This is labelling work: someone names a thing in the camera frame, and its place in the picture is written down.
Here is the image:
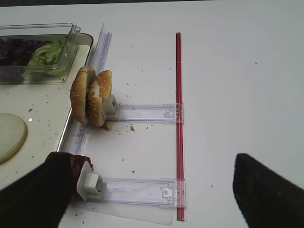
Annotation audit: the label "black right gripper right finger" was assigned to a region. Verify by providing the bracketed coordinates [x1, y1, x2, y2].
[232, 153, 304, 228]

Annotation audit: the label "sesame bun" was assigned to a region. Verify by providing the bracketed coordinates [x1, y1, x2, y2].
[87, 70, 112, 127]
[70, 66, 96, 124]

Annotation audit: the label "right red rail strip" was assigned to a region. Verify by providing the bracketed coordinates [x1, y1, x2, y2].
[176, 32, 186, 221]

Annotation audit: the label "front sesame bun top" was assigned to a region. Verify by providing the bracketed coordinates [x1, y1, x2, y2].
[70, 66, 96, 124]

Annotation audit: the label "purple cabbage leaves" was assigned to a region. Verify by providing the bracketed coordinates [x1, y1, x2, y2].
[0, 38, 50, 67]

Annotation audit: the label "patty pusher track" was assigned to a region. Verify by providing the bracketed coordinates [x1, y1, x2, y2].
[76, 162, 186, 209]

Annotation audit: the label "clear plastic salad container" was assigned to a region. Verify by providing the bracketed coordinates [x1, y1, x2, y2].
[0, 23, 80, 85]

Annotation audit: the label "bun slice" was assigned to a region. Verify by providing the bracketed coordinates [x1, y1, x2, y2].
[0, 113, 28, 164]

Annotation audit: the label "green lettuce leaves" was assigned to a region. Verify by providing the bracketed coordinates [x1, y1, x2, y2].
[28, 39, 63, 76]

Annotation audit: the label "metal baking tray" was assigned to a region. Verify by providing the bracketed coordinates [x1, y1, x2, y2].
[0, 33, 95, 168]

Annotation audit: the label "rear sesame bun top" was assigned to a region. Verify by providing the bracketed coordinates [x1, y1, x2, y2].
[87, 70, 112, 127]

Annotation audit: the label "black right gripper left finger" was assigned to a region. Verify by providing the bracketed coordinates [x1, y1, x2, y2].
[0, 152, 72, 228]

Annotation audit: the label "sesame bun pusher track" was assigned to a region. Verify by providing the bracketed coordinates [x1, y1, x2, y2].
[102, 95, 183, 124]

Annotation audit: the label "right clear divider rail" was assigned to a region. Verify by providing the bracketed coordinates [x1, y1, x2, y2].
[58, 23, 113, 155]

